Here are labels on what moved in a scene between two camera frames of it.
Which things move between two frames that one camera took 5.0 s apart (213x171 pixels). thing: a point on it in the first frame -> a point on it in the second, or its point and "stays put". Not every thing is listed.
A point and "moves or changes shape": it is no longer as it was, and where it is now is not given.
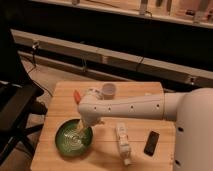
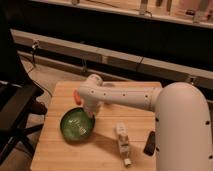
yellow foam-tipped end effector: x=80 y=125 -> x=91 y=114
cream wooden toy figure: x=124 y=145 stays put
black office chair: x=18 y=96 stays put
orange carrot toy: x=77 y=96 stays put
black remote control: x=151 y=143 stays put
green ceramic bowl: x=72 y=138 moves or changes shape
